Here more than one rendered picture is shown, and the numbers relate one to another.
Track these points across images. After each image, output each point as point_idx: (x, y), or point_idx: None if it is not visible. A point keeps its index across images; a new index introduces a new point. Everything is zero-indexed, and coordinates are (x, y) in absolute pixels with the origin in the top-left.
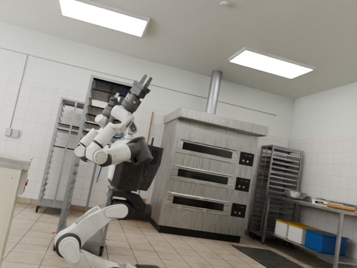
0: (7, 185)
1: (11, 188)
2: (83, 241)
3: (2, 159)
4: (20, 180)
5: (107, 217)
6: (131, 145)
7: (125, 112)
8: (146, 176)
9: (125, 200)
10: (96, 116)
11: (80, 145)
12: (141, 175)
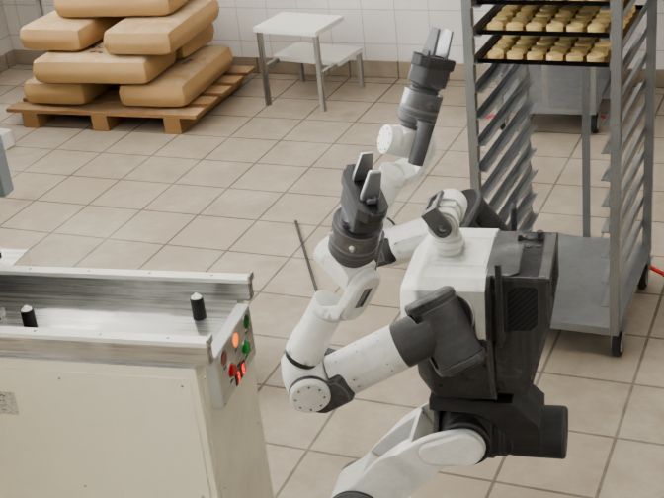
0: (179, 401)
1: (190, 407)
2: None
3: (149, 349)
4: (209, 379)
5: (427, 463)
6: (403, 334)
7: (342, 274)
8: (511, 362)
9: None
10: (380, 129)
11: None
12: (490, 365)
